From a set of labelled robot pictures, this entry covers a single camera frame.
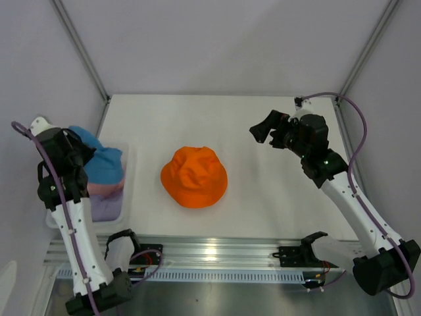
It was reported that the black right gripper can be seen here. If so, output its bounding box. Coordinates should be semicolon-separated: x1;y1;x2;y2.
249;110;310;159

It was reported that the blue bucket hat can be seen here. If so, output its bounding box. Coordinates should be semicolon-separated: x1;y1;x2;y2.
69;126;124;185

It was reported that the orange bucket hat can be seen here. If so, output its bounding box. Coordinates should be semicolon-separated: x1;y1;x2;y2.
161;146;228;209

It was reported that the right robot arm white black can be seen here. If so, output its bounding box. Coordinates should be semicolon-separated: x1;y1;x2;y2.
249;110;420;300

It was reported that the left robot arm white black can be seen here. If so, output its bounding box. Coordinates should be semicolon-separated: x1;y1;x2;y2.
35;127;142;315

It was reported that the pink bucket hat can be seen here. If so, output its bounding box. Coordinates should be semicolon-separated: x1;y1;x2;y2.
87;178;125;197

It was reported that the lavender bucket hat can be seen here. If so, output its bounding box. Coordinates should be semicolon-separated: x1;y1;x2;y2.
90;191;124;223

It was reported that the white plastic basket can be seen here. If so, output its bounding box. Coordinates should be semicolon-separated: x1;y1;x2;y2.
45;141;136;230

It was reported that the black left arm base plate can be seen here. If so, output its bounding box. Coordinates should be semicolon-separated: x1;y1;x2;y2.
130;244;163;266

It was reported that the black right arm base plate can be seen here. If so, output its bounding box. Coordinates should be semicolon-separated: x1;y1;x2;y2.
271;246;337;268

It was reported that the aluminium mounting rail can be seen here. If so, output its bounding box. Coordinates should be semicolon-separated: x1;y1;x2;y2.
42;235;402;271

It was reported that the slotted grey cable duct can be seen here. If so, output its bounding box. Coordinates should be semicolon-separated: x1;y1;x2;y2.
57;268;305;284

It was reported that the left aluminium frame post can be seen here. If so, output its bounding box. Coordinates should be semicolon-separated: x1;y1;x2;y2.
49;0;110;103

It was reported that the aluminium frame post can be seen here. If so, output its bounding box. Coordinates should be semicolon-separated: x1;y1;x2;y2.
49;0;110;103
339;0;403;95

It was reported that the right aluminium frame post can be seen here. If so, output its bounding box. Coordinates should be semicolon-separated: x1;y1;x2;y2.
339;0;403;95

